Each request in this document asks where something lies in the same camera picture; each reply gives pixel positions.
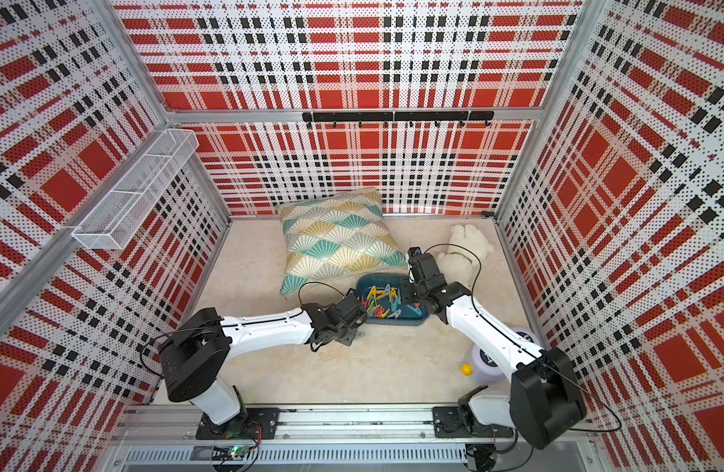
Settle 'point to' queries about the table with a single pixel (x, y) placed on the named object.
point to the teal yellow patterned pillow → (335, 236)
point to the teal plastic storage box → (381, 296)
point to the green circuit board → (238, 452)
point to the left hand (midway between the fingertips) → (349, 326)
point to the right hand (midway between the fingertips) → (411, 285)
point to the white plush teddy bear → (467, 248)
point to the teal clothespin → (415, 310)
